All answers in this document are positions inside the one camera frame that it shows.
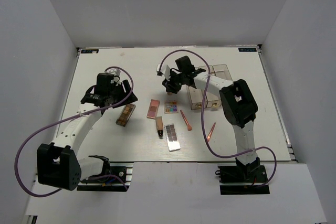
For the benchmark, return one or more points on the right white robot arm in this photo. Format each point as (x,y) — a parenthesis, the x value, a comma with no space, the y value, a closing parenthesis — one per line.
(239,107)

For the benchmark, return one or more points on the brown eyeshadow palette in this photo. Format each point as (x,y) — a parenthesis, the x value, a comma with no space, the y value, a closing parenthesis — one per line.
(125,115)

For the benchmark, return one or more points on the left clear organizer bin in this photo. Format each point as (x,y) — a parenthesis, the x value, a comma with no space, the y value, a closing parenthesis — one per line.
(195,97)

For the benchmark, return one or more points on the clear organizer bin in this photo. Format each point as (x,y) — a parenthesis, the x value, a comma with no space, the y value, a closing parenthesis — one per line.
(195,97)
(212,101)
(222,72)

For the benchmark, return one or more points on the right clear organizer bin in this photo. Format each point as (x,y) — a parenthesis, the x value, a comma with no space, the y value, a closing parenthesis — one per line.
(222,72)

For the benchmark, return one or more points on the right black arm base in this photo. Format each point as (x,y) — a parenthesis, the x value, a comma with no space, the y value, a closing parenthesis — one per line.
(232,181)

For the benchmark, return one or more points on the pink blush palette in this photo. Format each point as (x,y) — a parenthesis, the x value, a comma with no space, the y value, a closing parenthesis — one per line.
(153,109)

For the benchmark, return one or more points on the middle clear organizer bin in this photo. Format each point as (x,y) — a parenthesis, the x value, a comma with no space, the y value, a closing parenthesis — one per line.
(212,101)

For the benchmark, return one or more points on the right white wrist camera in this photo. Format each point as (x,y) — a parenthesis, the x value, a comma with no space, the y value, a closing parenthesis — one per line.
(163,70)

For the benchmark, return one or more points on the silver eyeshadow palette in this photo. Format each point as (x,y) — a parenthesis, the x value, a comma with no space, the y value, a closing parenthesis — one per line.
(171,138)

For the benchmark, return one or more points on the beige concealer tube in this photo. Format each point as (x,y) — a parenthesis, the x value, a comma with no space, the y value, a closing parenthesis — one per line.
(159,126)

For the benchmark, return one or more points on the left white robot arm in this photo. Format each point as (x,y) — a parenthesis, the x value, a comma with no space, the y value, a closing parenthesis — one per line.
(57,162)

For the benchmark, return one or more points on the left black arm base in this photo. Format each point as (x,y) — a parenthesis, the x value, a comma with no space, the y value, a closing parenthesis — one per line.
(119,179)

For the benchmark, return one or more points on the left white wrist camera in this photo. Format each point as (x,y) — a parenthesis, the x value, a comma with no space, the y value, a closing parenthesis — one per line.
(115,72)

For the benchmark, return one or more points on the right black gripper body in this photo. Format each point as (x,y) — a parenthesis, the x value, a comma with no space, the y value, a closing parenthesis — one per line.
(175,82)

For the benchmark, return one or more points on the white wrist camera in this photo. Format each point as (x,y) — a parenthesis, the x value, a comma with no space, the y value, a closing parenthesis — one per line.
(163,70)
(115,72)

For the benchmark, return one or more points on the orange makeup brush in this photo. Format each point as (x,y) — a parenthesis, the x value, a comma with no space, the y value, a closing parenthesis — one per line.
(209,136)

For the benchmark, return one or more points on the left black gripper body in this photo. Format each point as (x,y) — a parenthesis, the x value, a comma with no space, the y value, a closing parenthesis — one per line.
(118,93)

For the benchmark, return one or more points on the pink makeup brush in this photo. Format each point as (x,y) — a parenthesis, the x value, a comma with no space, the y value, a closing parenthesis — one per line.
(189,127)

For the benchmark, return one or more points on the colourful square eyeshadow palette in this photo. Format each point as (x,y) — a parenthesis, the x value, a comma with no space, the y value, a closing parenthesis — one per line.
(171,107)

